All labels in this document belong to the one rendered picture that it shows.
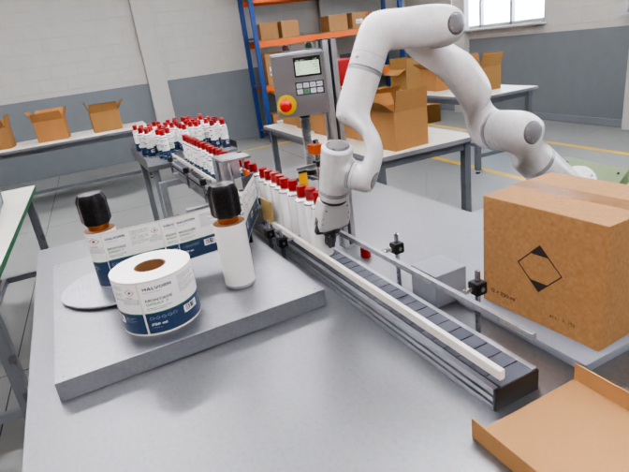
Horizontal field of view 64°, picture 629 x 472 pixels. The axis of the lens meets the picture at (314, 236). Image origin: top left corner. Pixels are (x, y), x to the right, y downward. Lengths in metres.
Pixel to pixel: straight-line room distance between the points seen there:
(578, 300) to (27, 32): 8.58
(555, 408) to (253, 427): 0.55
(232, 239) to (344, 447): 0.66
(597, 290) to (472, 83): 0.68
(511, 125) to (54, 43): 8.06
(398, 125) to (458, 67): 1.79
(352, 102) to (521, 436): 0.84
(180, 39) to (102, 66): 1.31
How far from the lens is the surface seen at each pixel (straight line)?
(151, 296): 1.26
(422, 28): 1.38
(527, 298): 1.23
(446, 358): 1.07
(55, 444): 1.18
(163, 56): 9.10
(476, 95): 1.52
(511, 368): 1.04
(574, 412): 1.04
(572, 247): 1.11
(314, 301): 1.35
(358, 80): 1.33
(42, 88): 9.03
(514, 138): 1.54
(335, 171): 1.30
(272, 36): 8.76
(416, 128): 3.35
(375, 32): 1.35
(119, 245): 1.57
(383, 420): 1.00
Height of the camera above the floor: 1.50
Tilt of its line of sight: 21 degrees down
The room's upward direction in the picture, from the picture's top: 8 degrees counter-clockwise
